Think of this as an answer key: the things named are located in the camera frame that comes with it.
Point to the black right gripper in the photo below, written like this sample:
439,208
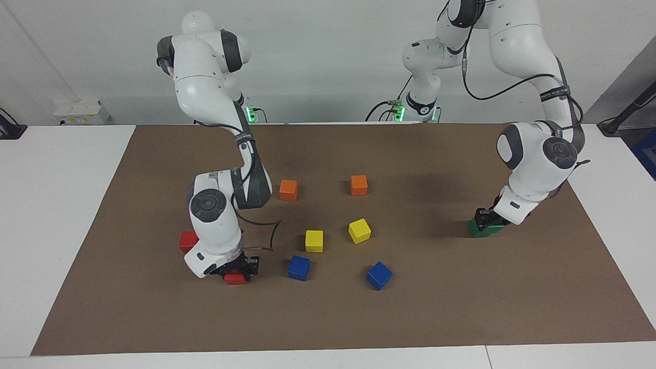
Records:
238,264

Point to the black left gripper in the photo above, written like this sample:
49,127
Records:
493,216

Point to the red wooden cube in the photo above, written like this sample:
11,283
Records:
234,278
187,241

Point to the green wooden cube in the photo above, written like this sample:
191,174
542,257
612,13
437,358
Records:
476,232
496,228

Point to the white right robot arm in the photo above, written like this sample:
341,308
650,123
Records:
202,82

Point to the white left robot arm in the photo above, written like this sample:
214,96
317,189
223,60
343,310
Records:
523,46

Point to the blue wooden cube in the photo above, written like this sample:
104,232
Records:
379,275
299,267

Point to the yellow wooden cube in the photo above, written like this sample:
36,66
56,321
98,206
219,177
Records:
314,241
359,230

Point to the orange wooden cube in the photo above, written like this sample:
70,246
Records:
359,185
288,190

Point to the brown table mat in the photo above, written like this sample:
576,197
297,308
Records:
328,318

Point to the green lit base connector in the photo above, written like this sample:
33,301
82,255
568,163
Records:
252,114
397,110

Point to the black pole stand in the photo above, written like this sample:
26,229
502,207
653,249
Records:
610,125

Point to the blue crate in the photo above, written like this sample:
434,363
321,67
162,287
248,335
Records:
648,154

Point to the white power socket box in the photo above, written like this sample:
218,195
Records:
82,113

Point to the black clamp base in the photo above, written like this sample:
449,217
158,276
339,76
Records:
10,130

